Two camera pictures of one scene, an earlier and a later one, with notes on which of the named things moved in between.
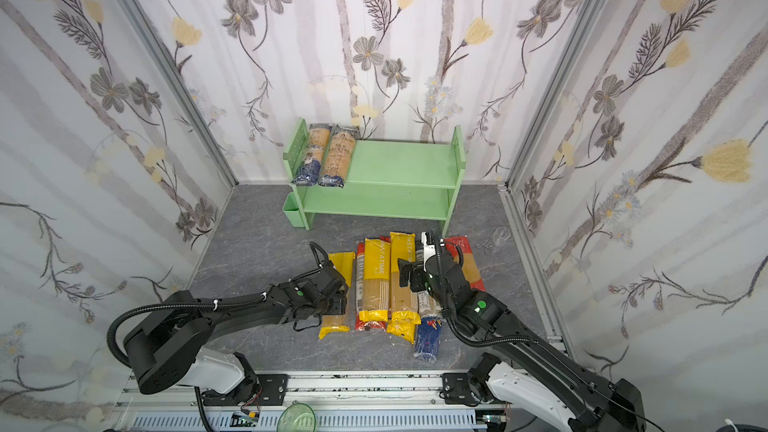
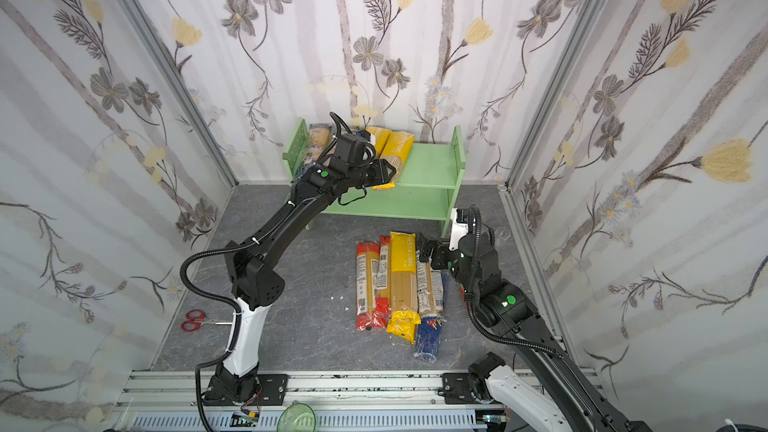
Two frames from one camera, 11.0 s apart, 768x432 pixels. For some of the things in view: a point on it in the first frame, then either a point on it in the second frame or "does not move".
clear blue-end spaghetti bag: (428, 328) does not move
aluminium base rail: (339, 401) does not move
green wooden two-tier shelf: (384, 179) does not move
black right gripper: (421, 273) to (435, 249)
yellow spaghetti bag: (344, 264) to (380, 138)
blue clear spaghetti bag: (310, 172) does not move
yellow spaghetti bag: (376, 289) to (397, 149)
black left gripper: (339, 298) to (377, 171)
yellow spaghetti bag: (404, 303) does not move
